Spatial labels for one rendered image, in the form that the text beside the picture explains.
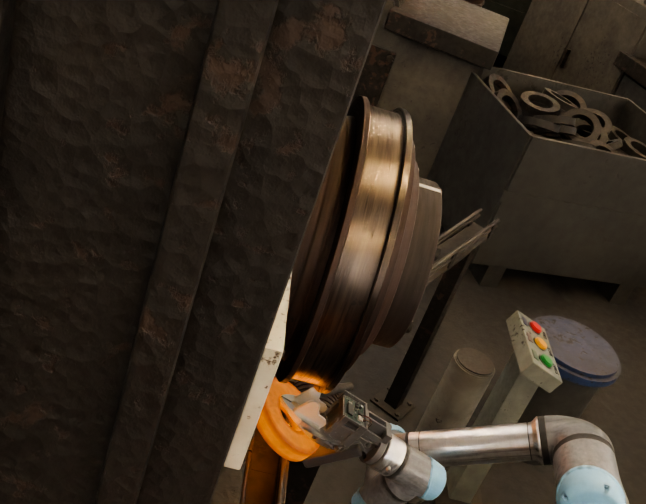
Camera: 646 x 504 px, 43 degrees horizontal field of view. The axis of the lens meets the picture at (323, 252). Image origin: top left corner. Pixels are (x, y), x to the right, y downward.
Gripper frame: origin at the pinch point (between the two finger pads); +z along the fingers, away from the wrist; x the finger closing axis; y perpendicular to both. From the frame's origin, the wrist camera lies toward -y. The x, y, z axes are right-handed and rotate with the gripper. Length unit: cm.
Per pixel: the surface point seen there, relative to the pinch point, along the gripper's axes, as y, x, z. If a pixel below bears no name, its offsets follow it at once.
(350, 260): 41.1, 19.9, 17.6
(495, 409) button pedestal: -13, -65, -79
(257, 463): -10.4, 5.6, -2.2
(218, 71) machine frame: 63, 50, 49
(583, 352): 4, -97, -108
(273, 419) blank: 0.6, 6.2, 2.1
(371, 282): 40.5, 20.7, 13.6
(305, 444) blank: -0.9, 5.8, -6.0
